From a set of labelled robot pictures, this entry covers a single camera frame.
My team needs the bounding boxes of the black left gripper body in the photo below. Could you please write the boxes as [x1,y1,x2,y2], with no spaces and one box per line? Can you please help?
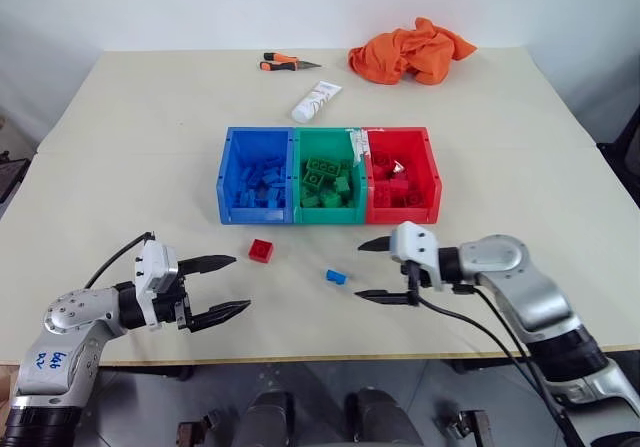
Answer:
[148,272,195,334]

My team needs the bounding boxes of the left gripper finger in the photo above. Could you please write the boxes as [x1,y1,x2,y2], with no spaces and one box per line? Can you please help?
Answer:
[178,254,238,276]
[189,299,252,332]

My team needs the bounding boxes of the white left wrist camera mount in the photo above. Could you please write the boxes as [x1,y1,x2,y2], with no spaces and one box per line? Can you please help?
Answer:
[133,239,181,326]

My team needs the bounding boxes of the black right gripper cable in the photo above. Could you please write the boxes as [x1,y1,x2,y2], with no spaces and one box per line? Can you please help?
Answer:
[417,294,584,447]

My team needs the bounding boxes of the dark crate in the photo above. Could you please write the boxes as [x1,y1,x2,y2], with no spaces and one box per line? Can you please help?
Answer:
[0,150,32,204]

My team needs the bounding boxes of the large green building block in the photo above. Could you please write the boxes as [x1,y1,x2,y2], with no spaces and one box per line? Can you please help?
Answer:
[301,155,343,189]

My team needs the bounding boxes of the crumpled orange cloth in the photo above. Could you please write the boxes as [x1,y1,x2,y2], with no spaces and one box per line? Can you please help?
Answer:
[347,16,479,87]

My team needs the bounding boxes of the dark rounded shape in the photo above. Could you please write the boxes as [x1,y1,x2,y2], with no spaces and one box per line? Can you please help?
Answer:
[343,387,427,447]
[238,390,297,447]

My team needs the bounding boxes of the red square building block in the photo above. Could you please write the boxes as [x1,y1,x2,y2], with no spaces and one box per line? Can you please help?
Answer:
[247,238,276,264]

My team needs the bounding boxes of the blue plastic bin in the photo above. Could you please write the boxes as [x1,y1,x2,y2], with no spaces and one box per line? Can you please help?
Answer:
[215,126,296,226]

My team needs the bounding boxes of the white squeeze tube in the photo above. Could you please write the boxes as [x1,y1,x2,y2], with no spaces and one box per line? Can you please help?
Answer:
[290,80,343,123]

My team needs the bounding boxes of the orange black handled pliers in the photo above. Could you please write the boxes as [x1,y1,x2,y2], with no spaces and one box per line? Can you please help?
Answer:
[258,51,324,74]

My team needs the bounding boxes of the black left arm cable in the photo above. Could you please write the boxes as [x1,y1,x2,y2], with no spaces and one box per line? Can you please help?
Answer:
[83,231,155,290]

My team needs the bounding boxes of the green plastic bin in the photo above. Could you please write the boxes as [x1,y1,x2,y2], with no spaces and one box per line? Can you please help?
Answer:
[292,126,369,226]

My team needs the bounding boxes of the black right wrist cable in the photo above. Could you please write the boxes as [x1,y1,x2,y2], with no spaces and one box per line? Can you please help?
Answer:
[452,284,551,398]

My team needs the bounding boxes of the red plastic bin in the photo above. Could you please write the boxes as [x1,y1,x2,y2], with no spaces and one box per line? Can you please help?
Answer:
[360,126,444,225]

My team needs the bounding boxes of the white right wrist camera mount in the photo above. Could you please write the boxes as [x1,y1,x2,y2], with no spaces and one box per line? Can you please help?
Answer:
[389,221,444,292]

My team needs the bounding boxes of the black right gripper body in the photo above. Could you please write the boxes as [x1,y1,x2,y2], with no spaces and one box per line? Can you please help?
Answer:
[400,261,432,305]

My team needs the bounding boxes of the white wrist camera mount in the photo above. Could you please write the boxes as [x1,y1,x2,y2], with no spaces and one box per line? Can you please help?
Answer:
[133,239,181,326]
[389,221,444,292]

